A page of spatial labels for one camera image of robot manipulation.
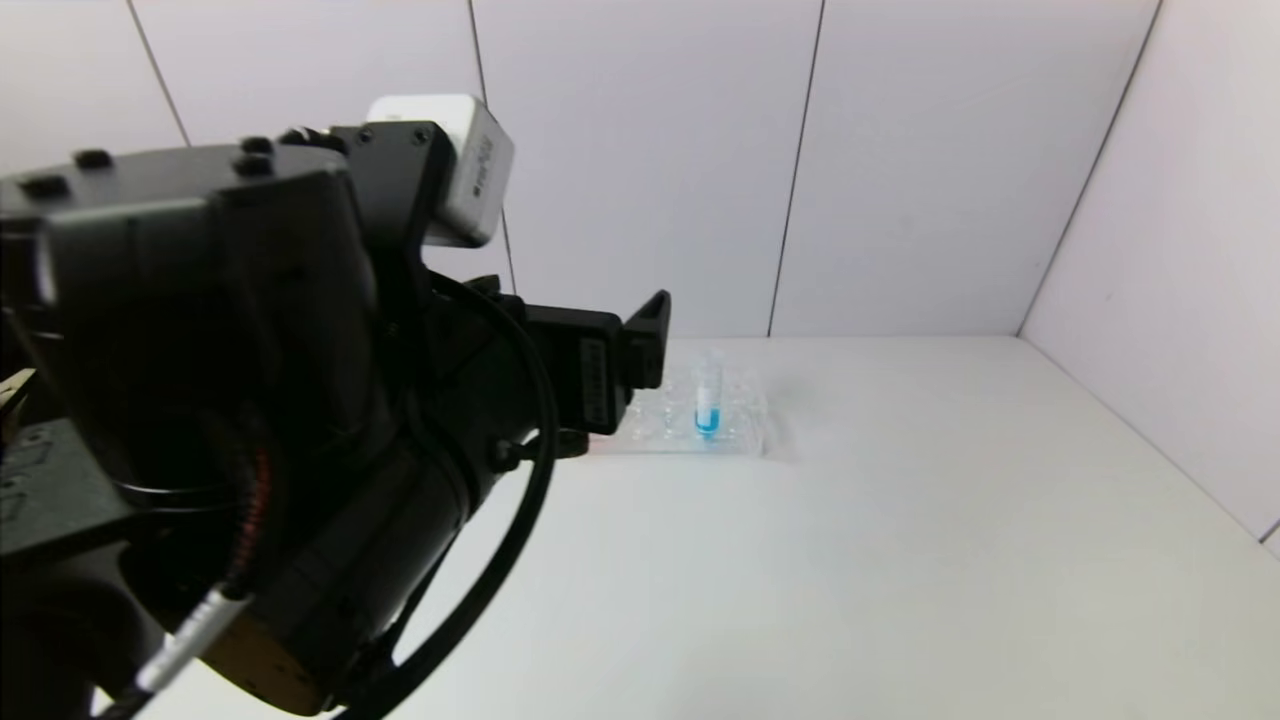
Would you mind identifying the clear acrylic test tube rack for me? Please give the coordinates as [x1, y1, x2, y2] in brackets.
[590, 362, 769, 460]

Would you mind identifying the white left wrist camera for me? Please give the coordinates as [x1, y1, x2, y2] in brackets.
[366, 94, 517, 250]

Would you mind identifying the test tube with blue pigment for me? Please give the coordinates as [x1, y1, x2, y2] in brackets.
[694, 348, 724, 442]

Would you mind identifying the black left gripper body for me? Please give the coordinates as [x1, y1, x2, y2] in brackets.
[422, 292, 632, 469]

